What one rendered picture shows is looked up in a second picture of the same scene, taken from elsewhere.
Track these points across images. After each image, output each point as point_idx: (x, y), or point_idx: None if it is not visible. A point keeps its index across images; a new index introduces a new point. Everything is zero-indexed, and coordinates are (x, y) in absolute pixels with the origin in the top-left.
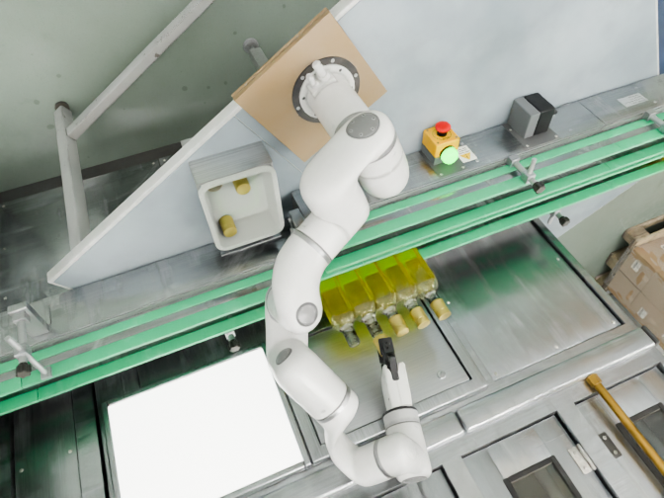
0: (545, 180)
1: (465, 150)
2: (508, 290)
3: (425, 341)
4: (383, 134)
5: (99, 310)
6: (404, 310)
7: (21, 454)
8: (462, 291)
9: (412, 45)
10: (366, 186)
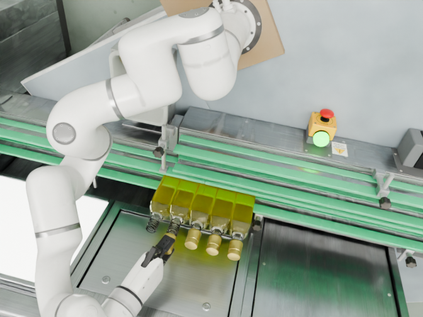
0: (407, 212)
1: (342, 147)
2: (322, 288)
3: (217, 275)
4: (201, 21)
5: (29, 112)
6: (222, 244)
7: None
8: (282, 264)
9: (319, 24)
10: (186, 76)
